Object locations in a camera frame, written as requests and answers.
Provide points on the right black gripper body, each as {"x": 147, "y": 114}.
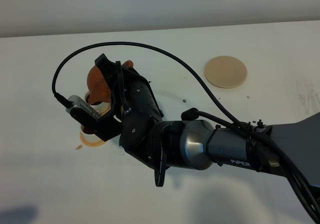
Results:
{"x": 135, "y": 104}

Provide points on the near orange saucer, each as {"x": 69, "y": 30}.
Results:
{"x": 90, "y": 140}

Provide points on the near white teacup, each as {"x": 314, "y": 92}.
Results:
{"x": 85, "y": 130}

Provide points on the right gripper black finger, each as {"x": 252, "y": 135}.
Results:
{"x": 111, "y": 71}

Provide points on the white teacup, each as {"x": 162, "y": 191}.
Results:
{"x": 85, "y": 130}
{"x": 101, "y": 107}

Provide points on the brown clay teapot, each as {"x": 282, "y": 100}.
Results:
{"x": 99, "y": 90}

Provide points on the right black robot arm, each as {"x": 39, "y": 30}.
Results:
{"x": 192, "y": 142}

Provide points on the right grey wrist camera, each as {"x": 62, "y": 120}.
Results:
{"x": 92, "y": 118}

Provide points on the far white teacup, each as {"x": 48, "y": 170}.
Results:
{"x": 101, "y": 107}

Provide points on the beige round teapot coaster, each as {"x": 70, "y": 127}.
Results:
{"x": 225, "y": 72}

